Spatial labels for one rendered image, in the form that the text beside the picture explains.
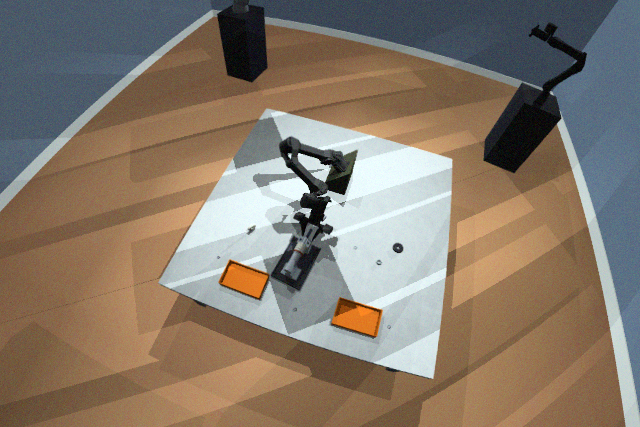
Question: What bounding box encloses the orange open-top tray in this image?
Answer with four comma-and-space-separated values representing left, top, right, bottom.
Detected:
219, 259, 270, 300
331, 297, 383, 337

